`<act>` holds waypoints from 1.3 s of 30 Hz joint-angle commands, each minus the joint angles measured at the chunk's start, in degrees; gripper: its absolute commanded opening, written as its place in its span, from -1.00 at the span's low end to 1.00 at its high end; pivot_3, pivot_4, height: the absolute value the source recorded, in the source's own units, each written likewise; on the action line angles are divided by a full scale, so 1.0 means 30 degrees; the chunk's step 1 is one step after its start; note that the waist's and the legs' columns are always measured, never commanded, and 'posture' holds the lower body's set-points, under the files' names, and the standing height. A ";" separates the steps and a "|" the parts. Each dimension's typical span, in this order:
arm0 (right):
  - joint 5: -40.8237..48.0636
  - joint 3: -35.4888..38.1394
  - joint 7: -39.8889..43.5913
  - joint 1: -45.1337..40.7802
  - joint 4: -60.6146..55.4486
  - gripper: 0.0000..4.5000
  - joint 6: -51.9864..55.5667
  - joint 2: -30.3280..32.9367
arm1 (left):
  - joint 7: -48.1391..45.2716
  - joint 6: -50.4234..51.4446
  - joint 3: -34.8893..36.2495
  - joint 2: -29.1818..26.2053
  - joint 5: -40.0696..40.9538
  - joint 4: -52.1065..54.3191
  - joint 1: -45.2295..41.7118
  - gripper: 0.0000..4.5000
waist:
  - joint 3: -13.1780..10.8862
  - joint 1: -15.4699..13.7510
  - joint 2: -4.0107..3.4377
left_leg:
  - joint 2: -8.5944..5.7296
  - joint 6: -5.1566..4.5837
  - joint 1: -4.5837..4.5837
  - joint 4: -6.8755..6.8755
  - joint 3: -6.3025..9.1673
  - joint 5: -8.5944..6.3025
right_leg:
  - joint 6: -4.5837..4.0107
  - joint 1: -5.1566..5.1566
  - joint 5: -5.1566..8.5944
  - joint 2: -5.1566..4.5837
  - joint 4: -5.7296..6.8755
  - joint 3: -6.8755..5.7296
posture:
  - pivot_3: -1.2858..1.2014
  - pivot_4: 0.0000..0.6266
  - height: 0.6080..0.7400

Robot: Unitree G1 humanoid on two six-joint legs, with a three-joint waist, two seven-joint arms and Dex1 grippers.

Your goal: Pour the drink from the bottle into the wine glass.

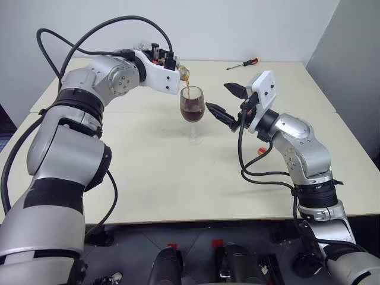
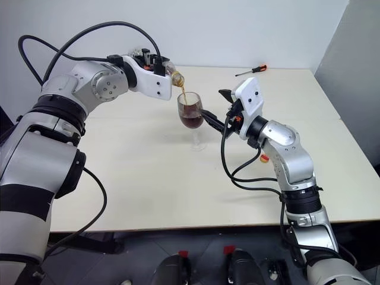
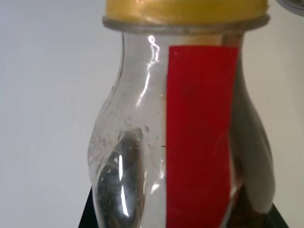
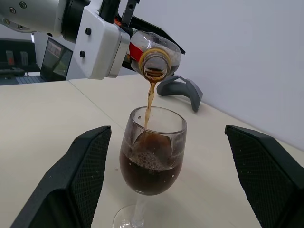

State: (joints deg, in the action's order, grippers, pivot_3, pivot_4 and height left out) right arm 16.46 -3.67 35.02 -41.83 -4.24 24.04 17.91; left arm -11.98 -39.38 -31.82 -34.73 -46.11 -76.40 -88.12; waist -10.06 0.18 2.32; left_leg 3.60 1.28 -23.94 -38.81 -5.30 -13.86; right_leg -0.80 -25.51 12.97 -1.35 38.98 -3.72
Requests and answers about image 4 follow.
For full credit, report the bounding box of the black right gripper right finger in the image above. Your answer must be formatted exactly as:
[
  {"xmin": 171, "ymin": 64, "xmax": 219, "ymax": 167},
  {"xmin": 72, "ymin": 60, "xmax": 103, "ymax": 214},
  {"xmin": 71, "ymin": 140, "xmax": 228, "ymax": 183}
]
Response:
[{"xmin": 224, "ymin": 125, "xmax": 304, "ymax": 228}]

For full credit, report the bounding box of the clear cola bottle red label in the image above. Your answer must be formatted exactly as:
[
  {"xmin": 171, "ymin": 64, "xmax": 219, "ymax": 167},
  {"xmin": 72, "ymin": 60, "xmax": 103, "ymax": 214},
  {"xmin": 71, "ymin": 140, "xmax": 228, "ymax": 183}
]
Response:
[{"xmin": 128, "ymin": 30, "xmax": 182, "ymax": 84}]

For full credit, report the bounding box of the clear plastic wine glass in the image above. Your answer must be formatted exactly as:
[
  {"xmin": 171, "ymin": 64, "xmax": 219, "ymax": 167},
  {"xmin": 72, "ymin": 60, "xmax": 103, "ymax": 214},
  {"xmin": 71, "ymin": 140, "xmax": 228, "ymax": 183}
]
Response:
[{"xmin": 113, "ymin": 106, "xmax": 188, "ymax": 228}]

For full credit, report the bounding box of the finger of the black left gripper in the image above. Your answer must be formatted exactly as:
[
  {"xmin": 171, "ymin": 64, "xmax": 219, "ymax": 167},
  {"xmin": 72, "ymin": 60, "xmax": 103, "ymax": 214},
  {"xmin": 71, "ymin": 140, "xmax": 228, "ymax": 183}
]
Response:
[
  {"xmin": 121, "ymin": 56, "xmax": 143, "ymax": 73},
  {"xmin": 130, "ymin": 16, "xmax": 186, "ymax": 55}
]

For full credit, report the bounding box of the dark computer monitor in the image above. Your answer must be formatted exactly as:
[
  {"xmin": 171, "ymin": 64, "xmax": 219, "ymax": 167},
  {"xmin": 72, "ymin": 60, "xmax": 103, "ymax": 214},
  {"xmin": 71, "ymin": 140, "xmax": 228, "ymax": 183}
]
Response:
[{"xmin": 39, "ymin": 37, "xmax": 74, "ymax": 82}]

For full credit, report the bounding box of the dark equipment desk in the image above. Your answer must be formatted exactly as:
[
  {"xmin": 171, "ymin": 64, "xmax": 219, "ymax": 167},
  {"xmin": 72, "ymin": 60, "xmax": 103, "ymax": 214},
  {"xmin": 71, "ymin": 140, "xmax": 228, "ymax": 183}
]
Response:
[{"xmin": 0, "ymin": 38, "xmax": 42, "ymax": 86}]

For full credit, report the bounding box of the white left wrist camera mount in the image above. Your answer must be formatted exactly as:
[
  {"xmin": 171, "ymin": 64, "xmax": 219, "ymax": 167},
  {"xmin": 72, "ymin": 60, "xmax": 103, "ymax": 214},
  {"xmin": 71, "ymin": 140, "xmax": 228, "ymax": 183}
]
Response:
[{"xmin": 75, "ymin": 0, "xmax": 131, "ymax": 80}]

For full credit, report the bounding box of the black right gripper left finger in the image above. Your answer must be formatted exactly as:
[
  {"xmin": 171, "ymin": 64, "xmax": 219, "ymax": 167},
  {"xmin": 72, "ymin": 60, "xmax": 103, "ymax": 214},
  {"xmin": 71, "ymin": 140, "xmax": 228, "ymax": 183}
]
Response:
[{"xmin": 10, "ymin": 125, "xmax": 112, "ymax": 228}]

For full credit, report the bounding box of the grey curved plastic shell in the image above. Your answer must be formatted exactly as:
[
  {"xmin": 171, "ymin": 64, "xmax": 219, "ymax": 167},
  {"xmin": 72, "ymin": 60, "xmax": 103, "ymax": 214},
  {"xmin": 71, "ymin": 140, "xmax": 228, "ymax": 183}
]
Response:
[{"xmin": 156, "ymin": 74, "xmax": 204, "ymax": 112}]

